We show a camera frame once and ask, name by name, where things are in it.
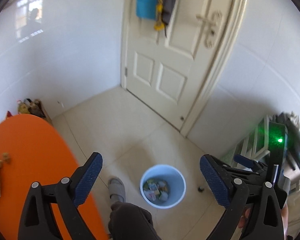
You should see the white panel door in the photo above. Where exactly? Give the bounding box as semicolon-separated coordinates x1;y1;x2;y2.
121;0;247;136

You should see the person's right hand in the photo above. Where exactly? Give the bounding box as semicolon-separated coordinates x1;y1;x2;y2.
238;197;288;239

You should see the orange round table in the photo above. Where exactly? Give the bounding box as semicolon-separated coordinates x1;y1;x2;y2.
0;114;109;240

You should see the grey slipper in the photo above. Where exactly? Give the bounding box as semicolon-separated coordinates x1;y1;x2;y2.
108;177;126;204

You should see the red bag on floor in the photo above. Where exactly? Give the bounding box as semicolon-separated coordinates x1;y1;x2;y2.
5;111;13;119

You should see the door handle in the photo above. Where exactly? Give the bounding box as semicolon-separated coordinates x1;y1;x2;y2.
196;11;223;49

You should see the dark trouser leg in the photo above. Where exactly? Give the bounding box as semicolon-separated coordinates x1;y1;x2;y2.
108;202;161;240

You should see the light blue trash bin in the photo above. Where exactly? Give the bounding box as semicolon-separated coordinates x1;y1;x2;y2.
140;164;186;209

